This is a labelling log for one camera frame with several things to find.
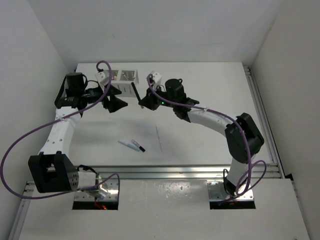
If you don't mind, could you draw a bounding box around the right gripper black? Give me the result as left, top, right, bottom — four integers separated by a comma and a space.
139, 83, 176, 112

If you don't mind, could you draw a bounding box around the dark green gold makeup pen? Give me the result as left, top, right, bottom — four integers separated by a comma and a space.
130, 82, 144, 109

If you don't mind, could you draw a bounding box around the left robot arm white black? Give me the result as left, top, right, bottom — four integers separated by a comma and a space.
28, 70, 127, 196

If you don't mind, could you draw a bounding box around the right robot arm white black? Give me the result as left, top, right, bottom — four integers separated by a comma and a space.
138, 73, 265, 198

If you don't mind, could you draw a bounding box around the silver black-capped makeup pen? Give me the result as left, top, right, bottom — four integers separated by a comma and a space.
131, 139, 146, 153

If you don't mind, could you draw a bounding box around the white light-blue makeup pen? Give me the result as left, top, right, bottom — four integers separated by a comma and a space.
117, 140, 140, 152

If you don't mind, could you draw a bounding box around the white two-slot organizer box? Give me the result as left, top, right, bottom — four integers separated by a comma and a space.
112, 69, 139, 98

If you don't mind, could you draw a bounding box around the thin white eyeliner pencil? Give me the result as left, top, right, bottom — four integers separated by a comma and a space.
155, 125, 163, 153

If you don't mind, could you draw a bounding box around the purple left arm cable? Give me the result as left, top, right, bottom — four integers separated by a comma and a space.
0, 60, 121, 200

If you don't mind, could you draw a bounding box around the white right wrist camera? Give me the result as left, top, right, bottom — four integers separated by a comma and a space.
147, 71, 162, 88

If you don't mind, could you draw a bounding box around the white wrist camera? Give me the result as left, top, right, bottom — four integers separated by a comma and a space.
147, 71, 162, 88
95, 70, 110, 87

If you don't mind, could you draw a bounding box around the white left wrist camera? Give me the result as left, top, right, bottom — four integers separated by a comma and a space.
95, 70, 110, 87

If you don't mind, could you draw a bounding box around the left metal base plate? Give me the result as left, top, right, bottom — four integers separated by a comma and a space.
74, 178, 119, 203

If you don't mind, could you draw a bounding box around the metal base plate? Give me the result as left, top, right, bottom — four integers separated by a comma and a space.
74, 178, 119, 203
207, 180, 254, 203

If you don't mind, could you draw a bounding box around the aluminium front rail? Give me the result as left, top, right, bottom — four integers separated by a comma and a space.
23, 163, 283, 180

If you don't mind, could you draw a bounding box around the aluminium rail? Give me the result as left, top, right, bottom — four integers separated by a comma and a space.
243, 66, 285, 179
23, 163, 283, 180

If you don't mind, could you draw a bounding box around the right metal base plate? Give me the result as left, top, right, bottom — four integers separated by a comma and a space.
207, 180, 254, 203

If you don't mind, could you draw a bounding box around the aluminium right side rail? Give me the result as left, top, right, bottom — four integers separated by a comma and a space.
243, 66, 285, 179

